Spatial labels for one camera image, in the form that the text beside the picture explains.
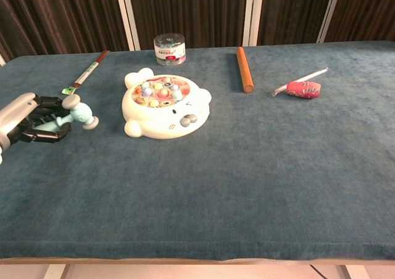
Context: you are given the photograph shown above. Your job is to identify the red chopsticks in green wrapper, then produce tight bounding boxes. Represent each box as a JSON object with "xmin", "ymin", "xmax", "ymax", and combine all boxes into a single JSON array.
[{"xmin": 61, "ymin": 49, "xmax": 110, "ymax": 96}]

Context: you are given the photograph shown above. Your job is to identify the brown wooden rod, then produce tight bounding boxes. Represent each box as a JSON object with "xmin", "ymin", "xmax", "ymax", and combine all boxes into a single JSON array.
[{"xmin": 236, "ymin": 46, "xmax": 254, "ymax": 93}]

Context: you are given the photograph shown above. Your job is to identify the light blue toy hammer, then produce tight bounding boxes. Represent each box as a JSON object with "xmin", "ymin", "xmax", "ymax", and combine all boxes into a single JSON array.
[{"xmin": 32, "ymin": 94, "xmax": 100, "ymax": 131}]

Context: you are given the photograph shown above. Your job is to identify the white bear whack-a-mole toy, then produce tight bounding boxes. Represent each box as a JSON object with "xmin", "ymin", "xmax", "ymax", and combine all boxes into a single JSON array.
[{"xmin": 121, "ymin": 68, "xmax": 213, "ymax": 140}]

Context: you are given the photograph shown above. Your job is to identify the pink patterned cylinder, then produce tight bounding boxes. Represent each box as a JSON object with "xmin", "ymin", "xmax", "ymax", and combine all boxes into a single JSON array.
[{"xmin": 286, "ymin": 80, "xmax": 322, "ymax": 101}]

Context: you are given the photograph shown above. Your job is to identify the black floor cable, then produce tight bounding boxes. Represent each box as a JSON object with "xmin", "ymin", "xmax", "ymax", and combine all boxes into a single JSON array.
[{"xmin": 310, "ymin": 264, "xmax": 326, "ymax": 279}]

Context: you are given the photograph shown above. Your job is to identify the left black-fingered silver robot hand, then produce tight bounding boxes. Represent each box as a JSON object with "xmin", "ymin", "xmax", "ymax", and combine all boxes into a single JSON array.
[{"xmin": 0, "ymin": 92, "xmax": 72, "ymax": 152}]

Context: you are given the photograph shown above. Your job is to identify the white table leg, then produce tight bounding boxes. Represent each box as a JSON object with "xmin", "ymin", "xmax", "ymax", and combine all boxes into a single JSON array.
[
  {"xmin": 341, "ymin": 264, "xmax": 370, "ymax": 279},
  {"xmin": 43, "ymin": 264, "xmax": 71, "ymax": 279}
]

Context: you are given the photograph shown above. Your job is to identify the dark brown pleated curtain panel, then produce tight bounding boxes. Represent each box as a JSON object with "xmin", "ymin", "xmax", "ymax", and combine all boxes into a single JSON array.
[
  {"xmin": 257, "ymin": 0, "xmax": 336, "ymax": 47},
  {"xmin": 323, "ymin": 0, "xmax": 395, "ymax": 44},
  {"xmin": 0, "ymin": 0, "xmax": 130, "ymax": 62},
  {"xmin": 128, "ymin": 0, "xmax": 249, "ymax": 50}
]

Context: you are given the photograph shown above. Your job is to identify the blue table cloth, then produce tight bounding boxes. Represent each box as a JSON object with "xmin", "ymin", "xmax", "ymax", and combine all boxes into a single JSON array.
[{"xmin": 0, "ymin": 40, "xmax": 395, "ymax": 260}]

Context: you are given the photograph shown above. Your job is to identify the clear jar of coloured clips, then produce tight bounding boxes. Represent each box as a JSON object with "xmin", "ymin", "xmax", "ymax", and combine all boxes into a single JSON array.
[{"xmin": 153, "ymin": 33, "xmax": 187, "ymax": 66}]

